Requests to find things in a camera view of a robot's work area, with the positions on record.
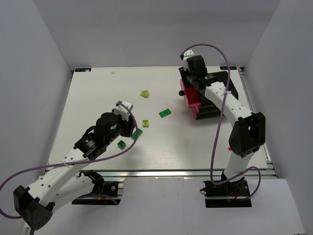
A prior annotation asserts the green upturned square lego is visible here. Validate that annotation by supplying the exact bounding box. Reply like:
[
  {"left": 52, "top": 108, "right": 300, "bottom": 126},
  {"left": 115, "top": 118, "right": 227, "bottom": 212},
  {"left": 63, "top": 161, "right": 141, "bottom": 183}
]
[{"left": 117, "top": 140, "right": 126, "bottom": 150}]

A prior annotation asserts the pink top drawer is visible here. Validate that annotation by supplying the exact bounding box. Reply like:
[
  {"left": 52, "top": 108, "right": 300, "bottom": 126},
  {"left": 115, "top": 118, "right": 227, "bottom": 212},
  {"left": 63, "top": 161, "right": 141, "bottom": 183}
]
[{"left": 179, "top": 79, "right": 201, "bottom": 108}]

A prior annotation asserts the black drawer cabinet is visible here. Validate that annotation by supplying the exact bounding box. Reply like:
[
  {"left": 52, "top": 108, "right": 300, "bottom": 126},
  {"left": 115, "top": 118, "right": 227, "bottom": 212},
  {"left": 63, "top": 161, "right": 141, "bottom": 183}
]
[{"left": 197, "top": 71, "right": 239, "bottom": 120}]

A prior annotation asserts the aluminium front rail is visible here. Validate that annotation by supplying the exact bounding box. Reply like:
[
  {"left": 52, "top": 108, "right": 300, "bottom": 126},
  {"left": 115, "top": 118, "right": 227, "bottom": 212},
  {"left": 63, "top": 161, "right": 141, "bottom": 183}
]
[{"left": 44, "top": 168, "right": 278, "bottom": 179}]

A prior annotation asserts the pink bottom drawer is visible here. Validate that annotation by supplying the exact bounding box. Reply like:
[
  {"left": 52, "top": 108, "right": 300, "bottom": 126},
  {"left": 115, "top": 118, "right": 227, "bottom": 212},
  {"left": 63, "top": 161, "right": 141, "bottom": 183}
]
[{"left": 191, "top": 106, "right": 199, "bottom": 120}]

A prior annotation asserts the purple cable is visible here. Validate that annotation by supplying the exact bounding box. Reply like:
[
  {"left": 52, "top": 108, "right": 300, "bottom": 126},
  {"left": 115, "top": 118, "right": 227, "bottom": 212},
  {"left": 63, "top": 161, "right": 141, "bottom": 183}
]
[
  {"left": 182, "top": 44, "right": 261, "bottom": 202},
  {"left": 0, "top": 101, "right": 139, "bottom": 219}
]

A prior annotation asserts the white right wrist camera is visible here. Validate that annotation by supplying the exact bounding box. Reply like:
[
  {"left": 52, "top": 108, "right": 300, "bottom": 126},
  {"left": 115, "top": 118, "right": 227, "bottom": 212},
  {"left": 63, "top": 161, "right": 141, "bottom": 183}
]
[{"left": 179, "top": 49, "right": 195, "bottom": 61}]

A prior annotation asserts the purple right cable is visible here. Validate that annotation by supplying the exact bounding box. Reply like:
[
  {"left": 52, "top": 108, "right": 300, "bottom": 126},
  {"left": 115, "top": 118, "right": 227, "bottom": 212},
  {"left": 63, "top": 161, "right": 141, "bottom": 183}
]
[{"left": 182, "top": 44, "right": 261, "bottom": 202}]

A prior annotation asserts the light green sloped lego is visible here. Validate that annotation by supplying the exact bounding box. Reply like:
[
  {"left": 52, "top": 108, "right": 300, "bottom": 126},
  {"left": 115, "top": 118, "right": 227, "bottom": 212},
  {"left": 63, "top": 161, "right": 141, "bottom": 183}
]
[{"left": 140, "top": 90, "right": 150, "bottom": 98}]

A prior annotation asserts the light green square lego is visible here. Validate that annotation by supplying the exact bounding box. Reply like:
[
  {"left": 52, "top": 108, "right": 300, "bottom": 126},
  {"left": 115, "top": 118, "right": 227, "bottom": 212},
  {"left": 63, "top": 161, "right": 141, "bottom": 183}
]
[{"left": 142, "top": 119, "right": 149, "bottom": 128}]

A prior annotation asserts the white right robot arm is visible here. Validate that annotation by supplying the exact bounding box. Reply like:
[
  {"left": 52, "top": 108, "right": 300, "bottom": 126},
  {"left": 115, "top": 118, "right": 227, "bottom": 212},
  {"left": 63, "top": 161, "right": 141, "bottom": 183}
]
[{"left": 179, "top": 50, "right": 266, "bottom": 183}]

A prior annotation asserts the pink drawer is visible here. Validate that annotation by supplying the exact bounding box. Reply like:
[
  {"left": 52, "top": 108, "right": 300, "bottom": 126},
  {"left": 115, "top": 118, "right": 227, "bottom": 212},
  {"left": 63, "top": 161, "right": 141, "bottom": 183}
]
[
  {"left": 179, "top": 79, "right": 201, "bottom": 108},
  {"left": 191, "top": 106, "right": 199, "bottom": 120}
]

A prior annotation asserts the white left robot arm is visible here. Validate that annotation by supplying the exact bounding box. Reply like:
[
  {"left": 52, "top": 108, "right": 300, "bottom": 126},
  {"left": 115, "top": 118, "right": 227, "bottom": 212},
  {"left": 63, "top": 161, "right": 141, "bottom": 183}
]
[{"left": 13, "top": 105, "right": 135, "bottom": 231}]

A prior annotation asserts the green upturned long lego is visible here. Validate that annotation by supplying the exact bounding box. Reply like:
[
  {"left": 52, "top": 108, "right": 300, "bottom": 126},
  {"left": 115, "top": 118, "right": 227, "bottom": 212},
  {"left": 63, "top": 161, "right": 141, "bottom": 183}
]
[{"left": 131, "top": 129, "right": 143, "bottom": 141}]

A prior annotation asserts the green eight-stud lego plate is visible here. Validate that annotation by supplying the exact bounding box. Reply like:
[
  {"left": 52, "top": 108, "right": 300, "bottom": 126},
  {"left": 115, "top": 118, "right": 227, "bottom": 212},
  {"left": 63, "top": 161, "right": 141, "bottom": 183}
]
[{"left": 159, "top": 109, "right": 171, "bottom": 118}]

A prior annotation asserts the red sloped lego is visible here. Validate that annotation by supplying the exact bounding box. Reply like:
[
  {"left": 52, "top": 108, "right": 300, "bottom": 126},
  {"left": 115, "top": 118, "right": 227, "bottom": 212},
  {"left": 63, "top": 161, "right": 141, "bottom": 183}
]
[{"left": 184, "top": 87, "right": 201, "bottom": 107}]

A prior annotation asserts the left blue label sticker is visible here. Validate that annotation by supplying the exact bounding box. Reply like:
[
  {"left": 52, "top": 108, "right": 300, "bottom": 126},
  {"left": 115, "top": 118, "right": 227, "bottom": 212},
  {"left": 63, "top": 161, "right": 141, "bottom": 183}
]
[{"left": 74, "top": 68, "right": 91, "bottom": 72}]

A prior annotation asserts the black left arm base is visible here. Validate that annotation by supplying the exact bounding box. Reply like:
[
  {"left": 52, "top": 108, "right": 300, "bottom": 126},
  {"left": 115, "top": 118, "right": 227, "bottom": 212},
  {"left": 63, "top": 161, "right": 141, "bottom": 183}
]
[{"left": 71, "top": 170, "right": 124, "bottom": 206}]

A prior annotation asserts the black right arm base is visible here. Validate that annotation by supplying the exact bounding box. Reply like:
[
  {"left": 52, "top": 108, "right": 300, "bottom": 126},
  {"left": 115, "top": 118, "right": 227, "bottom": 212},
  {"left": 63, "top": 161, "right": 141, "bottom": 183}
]
[{"left": 200, "top": 178, "right": 252, "bottom": 208}]

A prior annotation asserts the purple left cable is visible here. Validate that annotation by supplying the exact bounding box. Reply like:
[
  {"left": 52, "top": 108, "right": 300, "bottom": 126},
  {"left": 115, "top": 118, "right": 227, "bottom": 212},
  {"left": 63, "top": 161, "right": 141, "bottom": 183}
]
[{"left": 0, "top": 101, "right": 139, "bottom": 219}]

